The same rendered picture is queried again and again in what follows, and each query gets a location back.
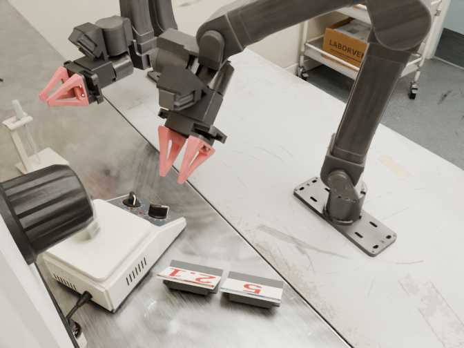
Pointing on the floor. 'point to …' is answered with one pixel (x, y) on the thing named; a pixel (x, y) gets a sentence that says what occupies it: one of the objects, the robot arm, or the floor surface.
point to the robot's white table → (293, 265)
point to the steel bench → (318, 333)
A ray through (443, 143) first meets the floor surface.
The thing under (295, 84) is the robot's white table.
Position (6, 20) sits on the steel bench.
